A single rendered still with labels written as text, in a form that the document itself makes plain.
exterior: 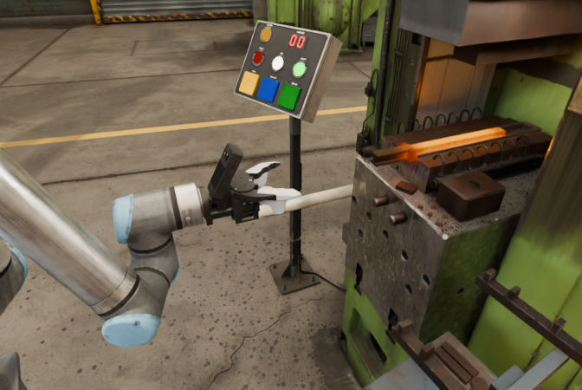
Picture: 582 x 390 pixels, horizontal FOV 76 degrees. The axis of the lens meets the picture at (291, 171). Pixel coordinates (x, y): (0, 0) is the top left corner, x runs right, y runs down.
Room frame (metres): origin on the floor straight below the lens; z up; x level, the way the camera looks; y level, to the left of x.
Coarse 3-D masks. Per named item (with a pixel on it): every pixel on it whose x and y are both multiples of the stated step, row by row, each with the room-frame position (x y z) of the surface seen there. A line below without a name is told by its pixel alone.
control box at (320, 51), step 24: (264, 24) 1.41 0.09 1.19; (264, 48) 1.35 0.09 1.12; (288, 48) 1.29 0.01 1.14; (312, 48) 1.23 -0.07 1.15; (336, 48) 1.23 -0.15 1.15; (264, 72) 1.30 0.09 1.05; (288, 72) 1.23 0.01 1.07; (312, 72) 1.18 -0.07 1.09; (312, 96) 1.15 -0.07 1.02; (312, 120) 1.16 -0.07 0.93
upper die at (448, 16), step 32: (416, 0) 0.89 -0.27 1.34; (448, 0) 0.80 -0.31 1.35; (480, 0) 0.76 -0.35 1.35; (512, 0) 0.79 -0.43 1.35; (544, 0) 0.83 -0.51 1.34; (576, 0) 0.86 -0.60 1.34; (416, 32) 0.88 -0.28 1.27; (448, 32) 0.79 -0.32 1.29; (480, 32) 0.77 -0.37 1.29; (512, 32) 0.80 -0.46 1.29; (544, 32) 0.84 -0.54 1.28; (576, 32) 0.88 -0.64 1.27
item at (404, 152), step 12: (480, 132) 0.91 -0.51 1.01; (492, 132) 0.91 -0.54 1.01; (504, 132) 0.92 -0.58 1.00; (420, 144) 0.84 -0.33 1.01; (432, 144) 0.84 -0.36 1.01; (444, 144) 0.84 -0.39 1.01; (456, 144) 0.86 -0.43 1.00; (384, 156) 0.78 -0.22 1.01; (396, 156) 0.80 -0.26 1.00; (408, 156) 0.80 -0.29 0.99
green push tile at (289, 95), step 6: (282, 90) 1.20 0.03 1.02; (288, 90) 1.18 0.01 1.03; (294, 90) 1.17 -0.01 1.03; (300, 90) 1.16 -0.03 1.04; (282, 96) 1.19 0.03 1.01; (288, 96) 1.17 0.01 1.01; (294, 96) 1.16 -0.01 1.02; (282, 102) 1.17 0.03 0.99; (288, 102) 1.16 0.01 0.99; (294, 102) 1.14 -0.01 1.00; (288, 108) 1.15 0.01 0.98; (294, 108) 1.14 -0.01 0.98
